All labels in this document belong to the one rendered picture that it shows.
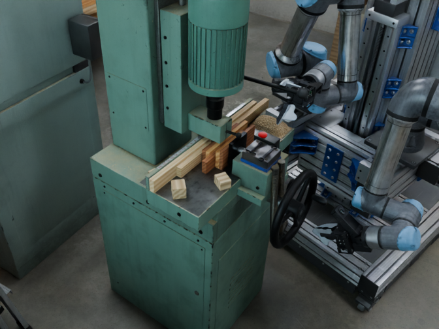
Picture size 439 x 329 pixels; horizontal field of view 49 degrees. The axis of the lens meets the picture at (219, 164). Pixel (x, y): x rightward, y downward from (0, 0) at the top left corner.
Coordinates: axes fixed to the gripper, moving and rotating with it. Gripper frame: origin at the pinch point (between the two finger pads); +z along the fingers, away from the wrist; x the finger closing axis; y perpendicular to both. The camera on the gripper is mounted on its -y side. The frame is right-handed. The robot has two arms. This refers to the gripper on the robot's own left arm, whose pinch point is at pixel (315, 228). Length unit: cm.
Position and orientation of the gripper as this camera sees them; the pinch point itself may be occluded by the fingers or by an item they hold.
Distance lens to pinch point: 175.3
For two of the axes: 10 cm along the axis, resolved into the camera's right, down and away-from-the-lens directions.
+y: 3.7, 8.7, 3.3
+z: -7.2, 0.5, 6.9
